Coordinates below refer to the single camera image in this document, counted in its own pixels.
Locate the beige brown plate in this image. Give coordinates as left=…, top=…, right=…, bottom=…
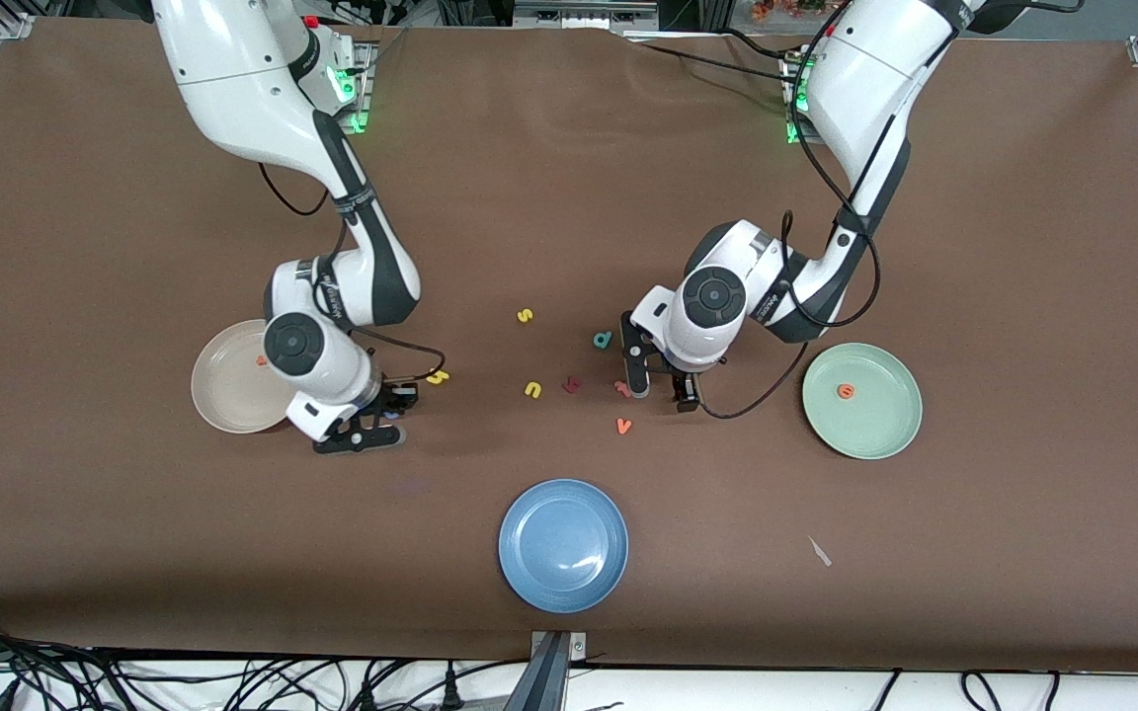
left=191, top=319, right=298, bottom=435

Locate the brown paper table cover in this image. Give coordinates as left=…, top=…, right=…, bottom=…
left=0, top=18, right=1138, bottom=674

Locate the green plate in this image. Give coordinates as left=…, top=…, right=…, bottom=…
left=802, top=343, right=924, bottom=461

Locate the blue plate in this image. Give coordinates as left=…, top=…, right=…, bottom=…
left=498, top=479, right=629, bottom=614

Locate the silver equipment box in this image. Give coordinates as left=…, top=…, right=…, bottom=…
left=513, top=0, right=661, bottom=31

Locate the orange flower decoration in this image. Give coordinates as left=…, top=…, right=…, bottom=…
left=752, top=0, right=842, bottom=23

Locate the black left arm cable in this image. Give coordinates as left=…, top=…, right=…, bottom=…
left=697, top=0, right=884, bottom=421

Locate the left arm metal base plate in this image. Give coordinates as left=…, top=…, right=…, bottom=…
left=781, top=44, right=819, bottom=146

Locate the black base cable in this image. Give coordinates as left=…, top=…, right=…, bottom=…
left=626, top=28, right=812, bottom=92

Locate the silver mounting bracket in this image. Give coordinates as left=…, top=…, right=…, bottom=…
left=529, top=630, right=588, bottom=661

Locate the grey camera pole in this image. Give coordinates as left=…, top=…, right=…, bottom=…
left=505, top=632, right=570, bottom=711

